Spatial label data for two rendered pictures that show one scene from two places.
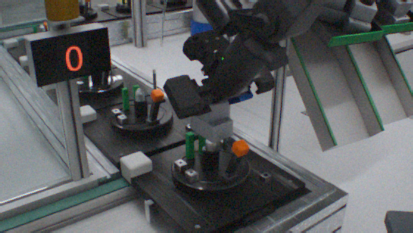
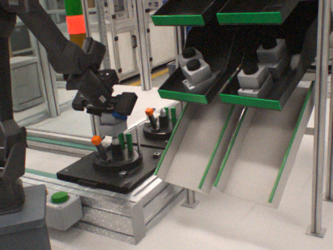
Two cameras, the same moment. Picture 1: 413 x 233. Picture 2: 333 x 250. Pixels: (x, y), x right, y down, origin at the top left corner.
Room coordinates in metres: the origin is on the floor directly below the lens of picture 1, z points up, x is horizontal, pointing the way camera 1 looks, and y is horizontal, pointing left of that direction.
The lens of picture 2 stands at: (0.36, -1.07, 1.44)
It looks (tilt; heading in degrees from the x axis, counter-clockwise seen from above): 19 degrees down; 68
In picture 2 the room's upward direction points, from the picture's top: 5 degrees counter-clockwise
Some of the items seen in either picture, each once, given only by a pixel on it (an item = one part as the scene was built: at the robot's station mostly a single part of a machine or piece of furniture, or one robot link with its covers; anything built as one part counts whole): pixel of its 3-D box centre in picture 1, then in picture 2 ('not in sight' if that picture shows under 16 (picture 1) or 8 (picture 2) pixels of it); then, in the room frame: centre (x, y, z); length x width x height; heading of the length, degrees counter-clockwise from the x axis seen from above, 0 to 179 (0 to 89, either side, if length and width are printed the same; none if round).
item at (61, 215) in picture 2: not in sight; (41, 204); (0.41, -0.07, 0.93); 0.21 x 0.07 x 0.06; 126
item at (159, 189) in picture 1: (210, 179); (118, 164); (0.64, -0.02, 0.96); 0.24 x 0.24 x 0.02; 36
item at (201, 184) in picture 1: (210, 170); (117, 158); (0.64, -0.02, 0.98); 0.14 x 0.14 x 0.02
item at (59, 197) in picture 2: not in sight; (60, 198); (0.45, -0.13, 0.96); 0.04 x 0.04 x 0.02
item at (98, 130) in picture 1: (140, 105); (163, 119); (0.84, 0.13, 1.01); 0.24 x 0.24 x 0.13; 36
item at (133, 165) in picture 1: (136, 167); (111, 145); (0.66, 0.12, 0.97); 0.05 x 0.05 x 0.04; 36
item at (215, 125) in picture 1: (207, 111); (115, 119); (0.65, -0.01, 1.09); 0.08 x 0.04 x 0.07; 36
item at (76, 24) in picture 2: not in sight; (76, 24); (0.62, 0.21, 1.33); 0.05 x 0.05 x 0.05
